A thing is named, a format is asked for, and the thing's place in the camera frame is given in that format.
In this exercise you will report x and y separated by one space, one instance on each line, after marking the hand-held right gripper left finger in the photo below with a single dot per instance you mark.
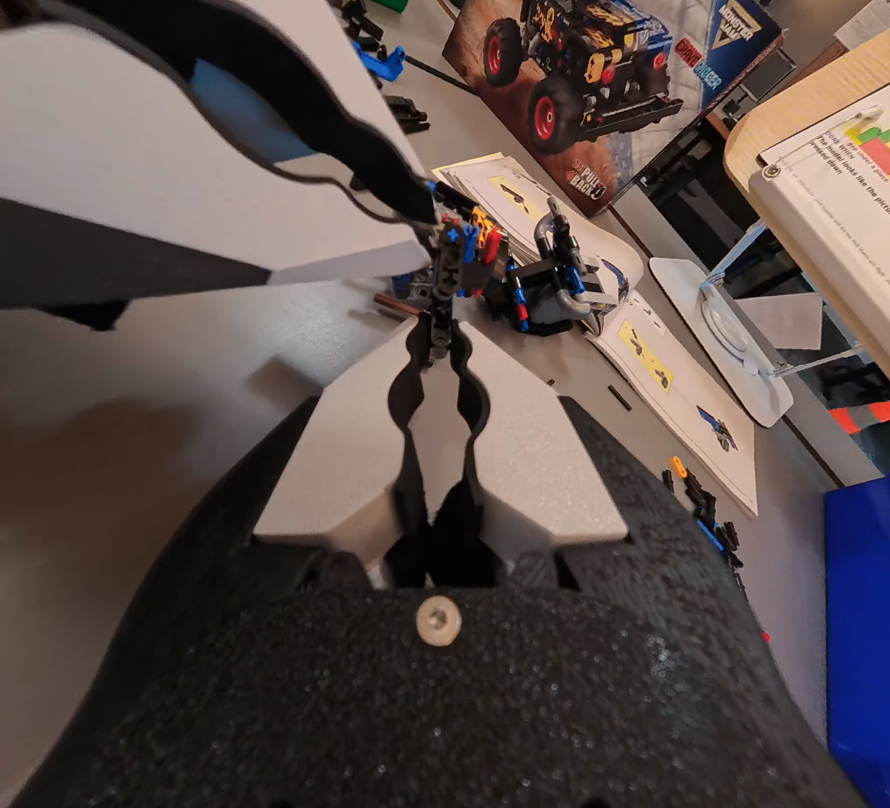
334 474

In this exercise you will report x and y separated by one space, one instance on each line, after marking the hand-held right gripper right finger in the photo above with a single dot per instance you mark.
542 474

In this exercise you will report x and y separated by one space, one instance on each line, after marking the pile of lego pieces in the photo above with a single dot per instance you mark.
702 509

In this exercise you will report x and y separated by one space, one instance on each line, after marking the dark grey lego beam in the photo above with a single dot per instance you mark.
448 266

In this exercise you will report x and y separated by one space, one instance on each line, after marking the small multicoloured lego assembly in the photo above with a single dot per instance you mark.
483 238

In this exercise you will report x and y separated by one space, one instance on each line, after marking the short black lego pin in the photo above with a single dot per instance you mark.
619 398

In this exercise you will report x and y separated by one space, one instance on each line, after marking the black lego piece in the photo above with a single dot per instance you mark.
407 113
361 19

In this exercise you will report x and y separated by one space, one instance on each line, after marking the lego instruction booklet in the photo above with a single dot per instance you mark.
681 398

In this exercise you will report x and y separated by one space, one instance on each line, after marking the blue lego piece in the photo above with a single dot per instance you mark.
382 62

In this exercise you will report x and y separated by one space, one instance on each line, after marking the grey black lego chassis assembly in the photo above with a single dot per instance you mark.
549 280

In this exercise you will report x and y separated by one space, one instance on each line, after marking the black and blue lego subassembly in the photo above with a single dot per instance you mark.
410 285

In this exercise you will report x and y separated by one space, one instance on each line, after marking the long thin black lego axle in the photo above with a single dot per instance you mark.
441 75

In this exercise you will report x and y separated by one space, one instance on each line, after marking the lego truck box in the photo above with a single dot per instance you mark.
626 2

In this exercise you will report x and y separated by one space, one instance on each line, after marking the white document stand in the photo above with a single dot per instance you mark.
688 307

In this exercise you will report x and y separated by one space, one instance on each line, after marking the blue bin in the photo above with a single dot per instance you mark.
859 613

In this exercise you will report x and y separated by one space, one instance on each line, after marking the printed instruction sheet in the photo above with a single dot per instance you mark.
834 175

